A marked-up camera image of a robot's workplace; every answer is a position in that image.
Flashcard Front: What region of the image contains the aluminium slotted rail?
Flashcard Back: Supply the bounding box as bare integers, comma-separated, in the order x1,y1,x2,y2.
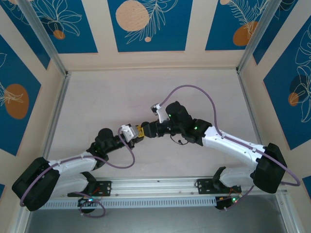
31,197,217,209

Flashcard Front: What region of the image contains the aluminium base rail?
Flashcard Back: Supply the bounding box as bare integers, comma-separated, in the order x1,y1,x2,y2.
23,178,289,199

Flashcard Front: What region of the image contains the aluminium frame post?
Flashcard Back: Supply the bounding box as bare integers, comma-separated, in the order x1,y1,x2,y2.
18,0,68,76
236,0,279,73

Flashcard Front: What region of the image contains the controller board with green LED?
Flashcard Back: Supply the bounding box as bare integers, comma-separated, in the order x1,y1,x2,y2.
215,196,242,212
77,197,98,215

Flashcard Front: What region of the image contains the thin black wire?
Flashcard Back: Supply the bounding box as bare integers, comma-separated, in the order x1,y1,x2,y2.
169,134,190,146

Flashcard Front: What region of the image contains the grey metal panel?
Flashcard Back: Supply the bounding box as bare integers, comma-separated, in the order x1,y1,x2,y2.
24,208,289,233

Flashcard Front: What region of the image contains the aluminium table side rail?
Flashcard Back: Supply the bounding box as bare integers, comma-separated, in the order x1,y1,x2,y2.
237,69,301,233
13,71,71,233

